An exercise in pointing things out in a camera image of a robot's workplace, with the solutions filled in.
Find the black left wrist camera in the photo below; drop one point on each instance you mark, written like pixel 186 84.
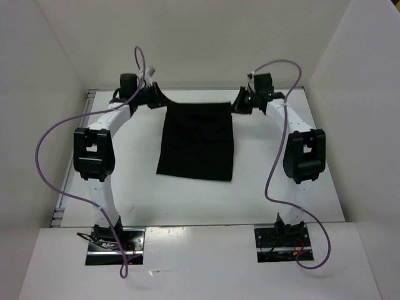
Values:
pixel 128 85

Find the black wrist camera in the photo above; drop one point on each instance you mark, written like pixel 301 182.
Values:
pixel 263 83
pixel 128 85

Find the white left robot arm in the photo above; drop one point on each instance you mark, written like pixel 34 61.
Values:
pixel 94 158

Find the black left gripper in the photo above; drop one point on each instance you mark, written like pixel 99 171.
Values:
pixel 159 99

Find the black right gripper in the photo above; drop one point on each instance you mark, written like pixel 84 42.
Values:
pixel 238 106

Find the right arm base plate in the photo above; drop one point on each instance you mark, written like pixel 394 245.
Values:
pixel 282 243

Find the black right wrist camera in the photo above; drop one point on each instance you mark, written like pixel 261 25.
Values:
pixel 263 83

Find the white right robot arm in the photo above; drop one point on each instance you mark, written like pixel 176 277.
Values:
pixel 302 150

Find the black skirt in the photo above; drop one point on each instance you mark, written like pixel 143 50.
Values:
pixel 198 142

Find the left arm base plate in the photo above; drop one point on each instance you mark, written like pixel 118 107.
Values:
pixel 108 254

